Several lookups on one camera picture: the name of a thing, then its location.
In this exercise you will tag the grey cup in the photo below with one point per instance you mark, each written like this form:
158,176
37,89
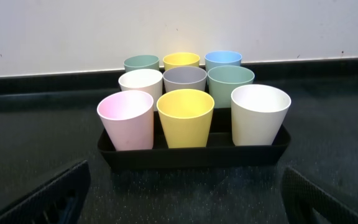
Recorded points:
184,79

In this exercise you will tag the pink cup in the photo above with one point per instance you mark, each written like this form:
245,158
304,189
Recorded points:
129,124

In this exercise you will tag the blue cup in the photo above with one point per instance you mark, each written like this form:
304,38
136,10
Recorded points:
222,59

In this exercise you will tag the yellow cup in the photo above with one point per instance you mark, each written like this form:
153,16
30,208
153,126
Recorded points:
186,121
181,60

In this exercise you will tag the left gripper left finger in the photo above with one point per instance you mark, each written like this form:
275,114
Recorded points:
53,199

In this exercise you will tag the black tray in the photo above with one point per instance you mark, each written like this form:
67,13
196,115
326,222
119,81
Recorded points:
194,155

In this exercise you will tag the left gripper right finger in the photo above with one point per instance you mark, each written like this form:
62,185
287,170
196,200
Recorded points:
309,199

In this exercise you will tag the white cup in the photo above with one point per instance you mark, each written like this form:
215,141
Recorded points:
255,118
143,82

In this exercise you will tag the green cup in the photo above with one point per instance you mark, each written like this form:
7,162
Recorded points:
227,84
141,62

